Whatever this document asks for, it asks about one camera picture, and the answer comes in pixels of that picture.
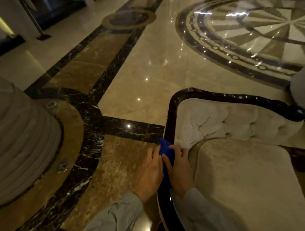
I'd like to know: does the beige tufted armchair dark frame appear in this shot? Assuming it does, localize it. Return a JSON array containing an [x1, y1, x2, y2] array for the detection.
[[156, 87, 305, 231]]

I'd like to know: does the beige velvet seat cushion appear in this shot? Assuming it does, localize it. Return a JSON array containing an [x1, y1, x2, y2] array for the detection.
[[193, 139, 305, 231]]

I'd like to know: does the person's left forearm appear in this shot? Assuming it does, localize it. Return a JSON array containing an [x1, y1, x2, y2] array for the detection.
[[82, 190, 144, 231]]

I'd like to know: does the beige fluted column base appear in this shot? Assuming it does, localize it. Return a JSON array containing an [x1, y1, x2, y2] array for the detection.
[[0, 77, 63, 206]]

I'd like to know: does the dark metal stanchion post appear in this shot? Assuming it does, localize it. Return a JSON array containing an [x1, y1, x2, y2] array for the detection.
[[19, 0, 52, 40]]

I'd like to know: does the person's right hand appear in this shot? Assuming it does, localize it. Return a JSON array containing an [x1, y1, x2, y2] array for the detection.
[[162, 145, 195, 200]]

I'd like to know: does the person's left hand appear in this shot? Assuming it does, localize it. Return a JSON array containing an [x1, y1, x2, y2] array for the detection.
[[132, 145, 164, 203]]

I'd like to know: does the person's right forearm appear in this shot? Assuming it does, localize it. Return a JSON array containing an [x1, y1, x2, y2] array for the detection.
[[170, 188, 241, 231]]

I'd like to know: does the blue cleaning cloth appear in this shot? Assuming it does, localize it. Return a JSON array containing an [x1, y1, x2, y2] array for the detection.
[[157, 137, 176, 189]]

